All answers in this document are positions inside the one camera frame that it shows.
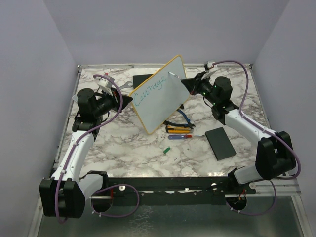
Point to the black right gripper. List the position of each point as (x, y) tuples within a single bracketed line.
[(193, 84)]

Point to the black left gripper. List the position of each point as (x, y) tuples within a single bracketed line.
[(116, 105)]

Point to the large black network switch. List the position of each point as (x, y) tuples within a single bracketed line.
[(139, 79)]

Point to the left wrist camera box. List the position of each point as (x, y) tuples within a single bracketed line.
[(105, 83)]

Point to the silver open-end wrench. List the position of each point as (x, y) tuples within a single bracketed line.
[(128, 84)]

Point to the blue red screwdriver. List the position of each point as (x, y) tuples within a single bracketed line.
[(183, 136)]

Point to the small black network switch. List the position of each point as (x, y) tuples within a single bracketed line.
[(220, 143)]

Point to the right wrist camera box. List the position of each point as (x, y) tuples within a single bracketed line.
[(210, 65)]

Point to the white green whiteboard marker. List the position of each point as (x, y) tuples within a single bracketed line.
[(174, 75)]

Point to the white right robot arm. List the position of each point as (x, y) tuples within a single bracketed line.
[(274, 155)]

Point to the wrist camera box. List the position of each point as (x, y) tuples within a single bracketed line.
[(105, 83), (210, 65)]

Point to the small white square device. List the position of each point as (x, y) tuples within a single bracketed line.
[(75, 98)]

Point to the yellow utility knife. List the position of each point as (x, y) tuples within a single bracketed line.
[(177, 130)]

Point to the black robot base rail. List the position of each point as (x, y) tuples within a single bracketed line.
[(171, 191)]

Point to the yellow framed whiteboard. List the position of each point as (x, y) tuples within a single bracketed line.
[(157, 98)]

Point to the green marker cap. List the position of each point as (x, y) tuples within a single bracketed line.
[(166, 150)]

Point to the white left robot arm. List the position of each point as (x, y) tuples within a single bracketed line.
[(64, 194)]

